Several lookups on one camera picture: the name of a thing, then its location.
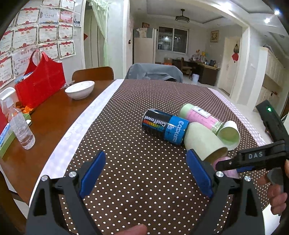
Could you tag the award certificate lower left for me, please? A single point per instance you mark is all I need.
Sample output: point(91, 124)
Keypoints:
point(6, 70)

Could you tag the small framed wall picture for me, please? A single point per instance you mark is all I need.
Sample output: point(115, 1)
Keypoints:
point(214, 36)

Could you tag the person's right hand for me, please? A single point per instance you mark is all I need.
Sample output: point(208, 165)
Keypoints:
point(276, 198)

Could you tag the red tote bag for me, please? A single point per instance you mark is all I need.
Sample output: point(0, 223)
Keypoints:
point(40, 81)

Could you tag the cream wall cabinet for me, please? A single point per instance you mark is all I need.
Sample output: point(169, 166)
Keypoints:
point(271, 81)

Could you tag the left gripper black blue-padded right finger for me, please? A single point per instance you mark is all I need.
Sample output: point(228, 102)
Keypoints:
point(236, 199)

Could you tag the chair with grey cover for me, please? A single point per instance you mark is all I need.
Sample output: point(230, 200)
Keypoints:
point(146, 71)

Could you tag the wooden desk chair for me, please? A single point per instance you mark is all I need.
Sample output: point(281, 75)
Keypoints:
point(185, 68)

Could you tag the white waste bin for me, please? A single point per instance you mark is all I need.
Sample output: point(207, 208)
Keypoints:
point(195, 78)

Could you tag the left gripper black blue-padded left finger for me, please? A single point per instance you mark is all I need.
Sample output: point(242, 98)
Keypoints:
point(45, 215)

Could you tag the clear spray bottle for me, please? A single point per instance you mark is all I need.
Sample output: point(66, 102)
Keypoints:
point(16, 119)

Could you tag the red box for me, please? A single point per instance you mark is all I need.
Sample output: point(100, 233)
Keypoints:
point(3, 121)

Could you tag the green door curtain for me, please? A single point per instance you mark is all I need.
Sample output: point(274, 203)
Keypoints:
point(100, 10)

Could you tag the white green-lined paper cup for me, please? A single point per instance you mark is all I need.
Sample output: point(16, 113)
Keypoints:
point(229, 135)

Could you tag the red door ornament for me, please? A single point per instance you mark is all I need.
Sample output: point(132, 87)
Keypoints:
point(235, 57)

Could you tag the blue white toothpaste box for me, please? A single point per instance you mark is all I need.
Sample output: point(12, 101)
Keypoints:
point(5, 134)

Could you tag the ceiling fan lamp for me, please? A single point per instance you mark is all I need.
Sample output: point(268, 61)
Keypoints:
point(182, 18)

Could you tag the black blue cylindrical can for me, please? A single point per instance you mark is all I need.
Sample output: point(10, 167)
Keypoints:
point(165, 126)

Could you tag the white ceramic bowl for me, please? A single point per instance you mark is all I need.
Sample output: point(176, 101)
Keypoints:
point(80, 90)

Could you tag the window with dark frame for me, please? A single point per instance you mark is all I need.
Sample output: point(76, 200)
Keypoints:
point(172, 39)

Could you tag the green tray box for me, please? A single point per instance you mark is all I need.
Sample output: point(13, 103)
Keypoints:
point(10, 136)

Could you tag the person's left hand thumb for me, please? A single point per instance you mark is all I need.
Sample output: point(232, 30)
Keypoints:
point(136, 230)

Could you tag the brown polka dot tablecloth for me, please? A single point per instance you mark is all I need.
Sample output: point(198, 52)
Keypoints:
point(146, 179)

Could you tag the award certificate middle left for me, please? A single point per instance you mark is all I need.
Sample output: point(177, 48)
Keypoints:
point(6, 43)

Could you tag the wooden chair back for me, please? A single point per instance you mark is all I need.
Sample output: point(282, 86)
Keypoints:
point(93, 74)

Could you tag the white refrigerator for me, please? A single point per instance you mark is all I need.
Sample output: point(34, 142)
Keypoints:
point(144, 50)

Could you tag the dark wooden desk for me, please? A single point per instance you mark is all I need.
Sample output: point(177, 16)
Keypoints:
point(207, 74)

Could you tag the green pink glass jar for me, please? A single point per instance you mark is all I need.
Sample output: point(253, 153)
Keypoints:
point(194, 113)

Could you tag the award certificate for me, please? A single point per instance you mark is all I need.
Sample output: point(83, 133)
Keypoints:
point(6, 70)
point(6, 43)

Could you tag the pale green paper cup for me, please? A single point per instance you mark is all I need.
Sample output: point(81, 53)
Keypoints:
point(204, 142)

